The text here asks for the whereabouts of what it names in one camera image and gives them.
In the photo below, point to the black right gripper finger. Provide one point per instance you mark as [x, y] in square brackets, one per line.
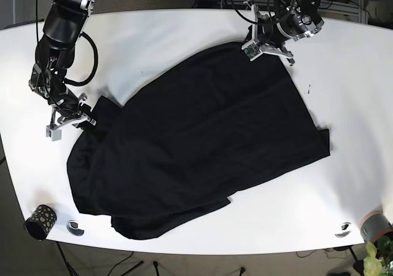
[85, 109]

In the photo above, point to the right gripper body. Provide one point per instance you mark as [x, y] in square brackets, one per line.
[66, 110]

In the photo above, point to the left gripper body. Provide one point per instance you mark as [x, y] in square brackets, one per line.
[268, 37]

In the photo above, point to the black T-shirt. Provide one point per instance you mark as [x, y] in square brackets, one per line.
[215, 124]

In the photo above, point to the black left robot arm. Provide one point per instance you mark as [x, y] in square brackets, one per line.
[285, 20]

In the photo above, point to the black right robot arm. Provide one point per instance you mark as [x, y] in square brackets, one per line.
[54, 55]

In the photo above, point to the left silver table grommet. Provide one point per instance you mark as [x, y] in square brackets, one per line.
[74, 229]

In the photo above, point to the silver table grommet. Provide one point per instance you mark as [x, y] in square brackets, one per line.
[343, 230]
[74, 229]

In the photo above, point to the black gold spotted cup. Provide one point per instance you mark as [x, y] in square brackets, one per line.
[41, 222]

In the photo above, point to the right silver table grommet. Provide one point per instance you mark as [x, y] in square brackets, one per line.
[343, 230]

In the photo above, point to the grey plant pot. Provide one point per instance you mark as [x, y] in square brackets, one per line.
[375, 225]

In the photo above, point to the green plant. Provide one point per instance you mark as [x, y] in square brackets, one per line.
[379, 257]

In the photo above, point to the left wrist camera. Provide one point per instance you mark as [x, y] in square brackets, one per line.
[252, 50]

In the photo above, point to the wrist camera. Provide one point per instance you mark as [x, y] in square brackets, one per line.
[53, 133]
[252, 50]

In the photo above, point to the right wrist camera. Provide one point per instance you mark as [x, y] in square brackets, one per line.
[53, 133]

